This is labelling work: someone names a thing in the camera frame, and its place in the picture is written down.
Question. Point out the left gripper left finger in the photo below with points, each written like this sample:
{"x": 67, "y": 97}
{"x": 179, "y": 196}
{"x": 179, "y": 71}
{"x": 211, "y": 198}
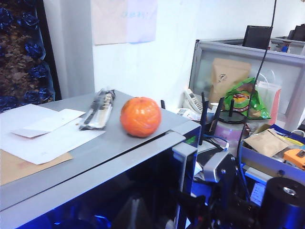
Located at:
{"x": 132, "y": 217}

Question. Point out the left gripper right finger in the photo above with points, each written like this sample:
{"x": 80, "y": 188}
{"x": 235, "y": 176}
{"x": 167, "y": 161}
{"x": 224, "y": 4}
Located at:
{"x": 143, "y": 217}

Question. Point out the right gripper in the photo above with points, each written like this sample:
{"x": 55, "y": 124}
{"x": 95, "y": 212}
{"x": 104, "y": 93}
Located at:
{"x": 226, "y": 217}

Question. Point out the black Midea microwave oven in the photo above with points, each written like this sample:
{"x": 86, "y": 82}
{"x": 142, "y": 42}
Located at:
{"x": 107, "y": 155}

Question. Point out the orange fruit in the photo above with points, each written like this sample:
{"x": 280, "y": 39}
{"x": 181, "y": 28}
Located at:
{"x": 140, "y": 117}

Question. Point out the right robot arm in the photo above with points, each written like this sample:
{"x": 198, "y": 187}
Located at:
{"x": 283, "y": 210}

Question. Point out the blue cardboard tray box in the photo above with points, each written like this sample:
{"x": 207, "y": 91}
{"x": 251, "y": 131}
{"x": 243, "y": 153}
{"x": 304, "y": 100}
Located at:
{"x": 252, "y": 159}

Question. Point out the crumpled brown paper pouch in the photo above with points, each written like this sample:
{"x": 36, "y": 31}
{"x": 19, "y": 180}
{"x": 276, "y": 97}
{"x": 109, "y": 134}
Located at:
{"x": 264, "y": 143}

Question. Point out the lidded plastic drink cup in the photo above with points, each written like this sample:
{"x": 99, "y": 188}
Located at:
{"x": 228, "y": 128}

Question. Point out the orange tape measure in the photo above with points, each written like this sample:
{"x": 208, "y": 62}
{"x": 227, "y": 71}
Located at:
{"x": 295, "y": 158}

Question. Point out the black router with antennas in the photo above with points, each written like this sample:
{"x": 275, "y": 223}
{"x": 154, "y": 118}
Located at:
{"x": 204, "y": 114}

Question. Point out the large white paper sheet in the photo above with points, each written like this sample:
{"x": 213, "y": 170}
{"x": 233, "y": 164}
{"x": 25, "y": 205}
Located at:
{"x": 47, "y": 148}

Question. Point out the black cutlery plastic packet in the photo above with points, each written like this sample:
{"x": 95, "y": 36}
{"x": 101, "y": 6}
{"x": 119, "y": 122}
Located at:
{"x": 97, "y": 112}

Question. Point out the white printed paper slip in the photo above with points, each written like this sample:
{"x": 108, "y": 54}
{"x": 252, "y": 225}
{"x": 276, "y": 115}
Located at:
{"x": 186, "y": 112}

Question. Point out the green snack bag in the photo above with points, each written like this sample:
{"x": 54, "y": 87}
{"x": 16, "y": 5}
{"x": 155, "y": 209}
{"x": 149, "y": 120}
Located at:
{"x": 247, "y": 102}

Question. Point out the white desk phone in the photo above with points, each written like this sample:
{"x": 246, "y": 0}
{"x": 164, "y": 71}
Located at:
{"x": 193, "y": 100}

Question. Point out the small white envelope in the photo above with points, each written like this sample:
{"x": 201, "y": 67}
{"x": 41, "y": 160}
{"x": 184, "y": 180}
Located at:
{"x": 47, "y": 124}

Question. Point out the white paper shopping bag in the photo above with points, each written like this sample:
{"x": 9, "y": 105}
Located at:
{"x": 269, "y": 95}

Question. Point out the upright brown paper pouch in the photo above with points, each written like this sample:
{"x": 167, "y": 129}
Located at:
{"x": 228, "y": 74}

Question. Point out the grey glass desk partition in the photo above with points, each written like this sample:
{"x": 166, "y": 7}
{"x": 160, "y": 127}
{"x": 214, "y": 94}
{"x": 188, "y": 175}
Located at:
{"x": 207, "y": 59}

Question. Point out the black monitor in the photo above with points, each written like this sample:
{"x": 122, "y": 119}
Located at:
{"x": 296, "y": 32}
{"x": 257, "y": 37}

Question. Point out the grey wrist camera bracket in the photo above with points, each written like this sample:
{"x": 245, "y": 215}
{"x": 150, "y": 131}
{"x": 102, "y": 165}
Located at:
{"x": 214, "y": 167}

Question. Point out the pale wall poster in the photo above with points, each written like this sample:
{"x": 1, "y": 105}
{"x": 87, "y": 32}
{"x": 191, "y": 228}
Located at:
{"x": 124, "y": 21}

